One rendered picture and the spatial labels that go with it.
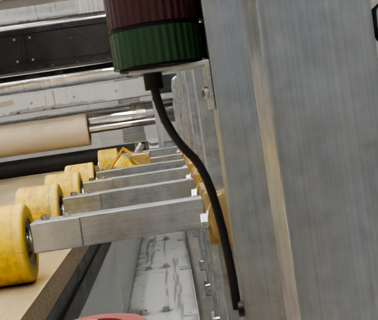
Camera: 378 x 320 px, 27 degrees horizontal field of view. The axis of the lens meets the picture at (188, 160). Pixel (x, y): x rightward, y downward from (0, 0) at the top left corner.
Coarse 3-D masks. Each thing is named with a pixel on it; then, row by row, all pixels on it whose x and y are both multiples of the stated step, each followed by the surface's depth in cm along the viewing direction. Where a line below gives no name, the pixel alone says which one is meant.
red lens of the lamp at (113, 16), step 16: (112, 0) 48; (128, 0) 48; (144, 0) 48; (160, 0) 48; (176, 0) 48; (192, 0) 49; (112, 16) 49; (128, 16) 48; (144, 16) 48; (160, 16) 48; (176, 16) 48; (192, 16) 49
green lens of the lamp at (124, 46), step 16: (128, 32) 48; (144, 32) 48; (160, 32) 48; (176, 32) 48; (192, 32) 49; (112, 48) 49; (128, 48) 48; (144, 48) 48; (160, 48) 48; (176, 48) 48; (192, 48) 49; (128, 64) 48; (144, 64) 48
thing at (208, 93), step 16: (112, 32) 50; (160, 64) 48; (176, 64) 49; (192, 64) 49; (208, 64) 49; (144, 80) 50; (160, 80) 50; (208, 80) 49; (160, 96) 51; (208, 96) 50; (160, 112) 51; (176, 144) 51; (192, 160) 51; (208, 176) 51; (208, 192) 51; (224, 224) 51; (224, 240) 51; (224, 256) 51; (240, 304) 51
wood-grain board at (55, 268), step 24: (96, 168) 289; (0, 192) 231; (48, 264) 90; (72, 264) 98; (0, 288) 79; (24, 288) 77; (48, 288) 79; (0, 312) 68; (24, 312) 67; (48, 312) 77
